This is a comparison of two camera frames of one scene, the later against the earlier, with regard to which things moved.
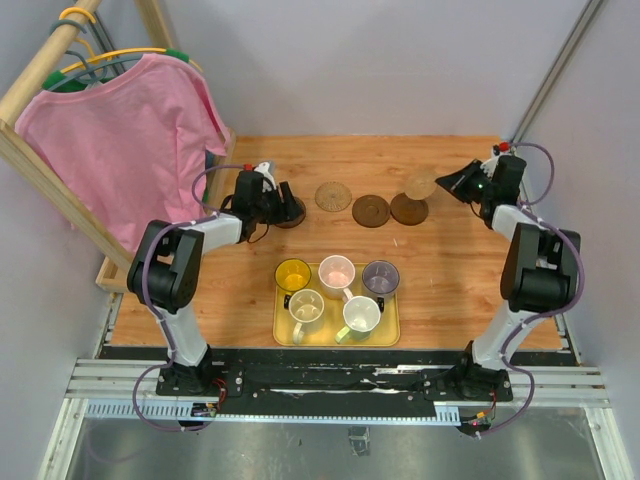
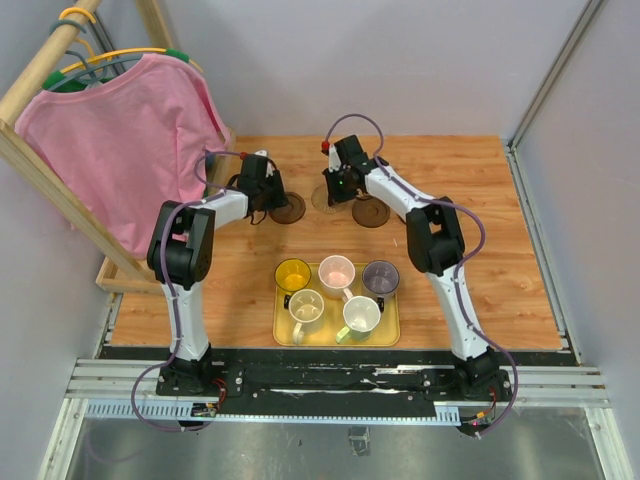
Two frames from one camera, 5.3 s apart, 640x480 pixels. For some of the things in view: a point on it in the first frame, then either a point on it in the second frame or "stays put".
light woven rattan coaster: [333, 196] stays put
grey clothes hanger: [91, 73] stays put
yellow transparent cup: [292, 275] stays put
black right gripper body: [489, 191] -> [338, 186]
